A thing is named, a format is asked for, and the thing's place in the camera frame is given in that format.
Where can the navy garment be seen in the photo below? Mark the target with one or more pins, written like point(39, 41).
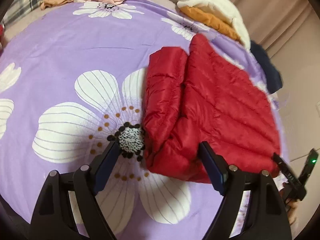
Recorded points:
point(267, 67)

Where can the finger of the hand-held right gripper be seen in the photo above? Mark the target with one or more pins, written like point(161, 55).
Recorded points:
point(290, 180)

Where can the purple floral blanket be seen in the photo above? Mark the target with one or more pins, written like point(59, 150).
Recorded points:
point(62, 55)

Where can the orange garment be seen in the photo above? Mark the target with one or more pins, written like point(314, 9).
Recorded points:
point(210, 20)

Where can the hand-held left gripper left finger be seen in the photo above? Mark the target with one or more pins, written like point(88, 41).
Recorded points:
point(107, 165)

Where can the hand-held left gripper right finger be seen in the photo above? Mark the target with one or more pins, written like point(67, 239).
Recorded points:
point(212, 170)

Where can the white fleece garment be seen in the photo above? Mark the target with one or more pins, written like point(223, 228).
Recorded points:
point(212, 2)

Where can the dark red puffer jacket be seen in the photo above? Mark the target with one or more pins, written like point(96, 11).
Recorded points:
point(212, 100)

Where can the person's right hand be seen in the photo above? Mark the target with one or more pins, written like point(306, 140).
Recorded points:
point(292, 212)

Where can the beige curtain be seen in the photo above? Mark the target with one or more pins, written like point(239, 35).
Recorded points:
point(275, 10)

